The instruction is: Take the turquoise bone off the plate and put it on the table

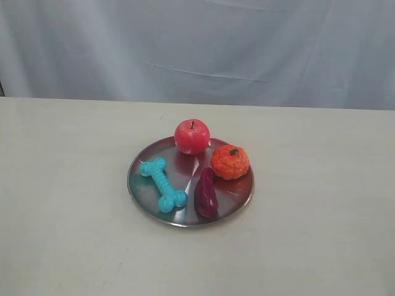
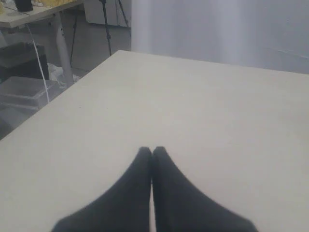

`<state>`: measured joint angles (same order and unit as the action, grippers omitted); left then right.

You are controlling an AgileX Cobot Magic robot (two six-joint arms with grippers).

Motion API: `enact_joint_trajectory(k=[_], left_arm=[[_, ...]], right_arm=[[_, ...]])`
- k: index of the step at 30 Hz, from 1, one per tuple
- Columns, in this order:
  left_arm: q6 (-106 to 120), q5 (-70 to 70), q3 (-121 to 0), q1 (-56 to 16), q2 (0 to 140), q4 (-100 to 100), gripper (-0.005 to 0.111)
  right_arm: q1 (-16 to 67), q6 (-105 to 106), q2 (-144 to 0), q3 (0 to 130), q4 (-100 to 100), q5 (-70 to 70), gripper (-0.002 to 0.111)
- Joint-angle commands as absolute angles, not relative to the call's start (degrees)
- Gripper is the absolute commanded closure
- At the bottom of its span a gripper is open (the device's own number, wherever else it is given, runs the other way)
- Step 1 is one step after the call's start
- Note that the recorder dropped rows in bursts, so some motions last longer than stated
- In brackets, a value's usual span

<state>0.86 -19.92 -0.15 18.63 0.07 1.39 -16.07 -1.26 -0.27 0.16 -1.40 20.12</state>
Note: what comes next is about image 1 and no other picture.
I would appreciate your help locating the red apple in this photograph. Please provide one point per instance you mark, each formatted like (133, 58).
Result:
(192, 137)

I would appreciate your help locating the turquoise toy bone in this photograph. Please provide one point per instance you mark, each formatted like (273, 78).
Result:
(170, 197)

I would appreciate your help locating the orange toy pumpkin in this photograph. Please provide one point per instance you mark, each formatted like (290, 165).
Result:
(230, 162)

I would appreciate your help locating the white backdrop cloth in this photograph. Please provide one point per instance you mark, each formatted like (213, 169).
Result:
(336, 54)

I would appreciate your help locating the dark red toy pepper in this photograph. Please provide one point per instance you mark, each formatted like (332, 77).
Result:
(205, 199)

